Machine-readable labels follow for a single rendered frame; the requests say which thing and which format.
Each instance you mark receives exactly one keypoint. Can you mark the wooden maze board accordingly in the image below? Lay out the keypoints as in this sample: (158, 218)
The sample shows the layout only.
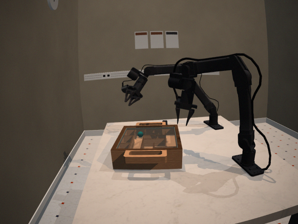
(148, 146)

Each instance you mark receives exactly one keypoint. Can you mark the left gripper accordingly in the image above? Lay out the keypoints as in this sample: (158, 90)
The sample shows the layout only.
(186, 101)

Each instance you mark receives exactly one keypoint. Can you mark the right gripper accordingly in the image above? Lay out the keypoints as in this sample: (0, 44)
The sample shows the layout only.
(134, 92)

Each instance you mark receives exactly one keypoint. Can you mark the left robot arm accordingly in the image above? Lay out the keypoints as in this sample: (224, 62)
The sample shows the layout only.
(242, 81)

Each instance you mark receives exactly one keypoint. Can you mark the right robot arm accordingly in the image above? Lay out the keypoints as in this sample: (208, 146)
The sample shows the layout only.
(155, 70)

